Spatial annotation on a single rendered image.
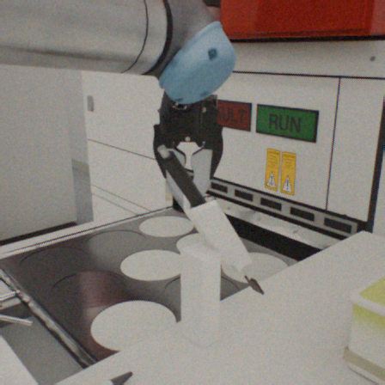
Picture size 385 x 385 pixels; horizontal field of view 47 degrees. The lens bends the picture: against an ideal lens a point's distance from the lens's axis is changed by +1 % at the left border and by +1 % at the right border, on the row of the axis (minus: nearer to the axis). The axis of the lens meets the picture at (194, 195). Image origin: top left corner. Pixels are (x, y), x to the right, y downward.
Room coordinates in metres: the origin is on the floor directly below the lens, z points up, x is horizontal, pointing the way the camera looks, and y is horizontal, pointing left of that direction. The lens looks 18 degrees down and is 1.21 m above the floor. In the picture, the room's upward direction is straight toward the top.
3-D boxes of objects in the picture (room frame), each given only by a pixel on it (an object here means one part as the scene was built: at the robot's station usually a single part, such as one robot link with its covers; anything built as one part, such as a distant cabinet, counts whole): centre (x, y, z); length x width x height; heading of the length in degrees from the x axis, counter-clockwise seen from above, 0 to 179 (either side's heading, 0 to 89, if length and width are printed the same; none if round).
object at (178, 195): (0.58, 0.02, 1.05); 0.06 x 0.03 x 0.09; 176
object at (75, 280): (0.60, 0.06, 0.90); 0.34 x 0.34 x 0.01; 41
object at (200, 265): (0.35, -0.02, 1.03); 0.06 x 0.04 x 0.13; 131
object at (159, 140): (0.56, 0.03, 1.09); 0.05 x 0.02 x 0.09; 86
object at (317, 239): (0.75, -0.09, 0.89); 0.44 x 0.02 x 0.10; 41
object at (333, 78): (0.89, 0.02, 1.02); 0.82 x 0.03 x 0.40; 41
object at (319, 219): (0.76, -0.09, 0.96); 0.44 x 0.01 x 0.02; 41
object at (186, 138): (0.59, 0.01, 1.15); 0.09 x 0.08 x 0.12; 176
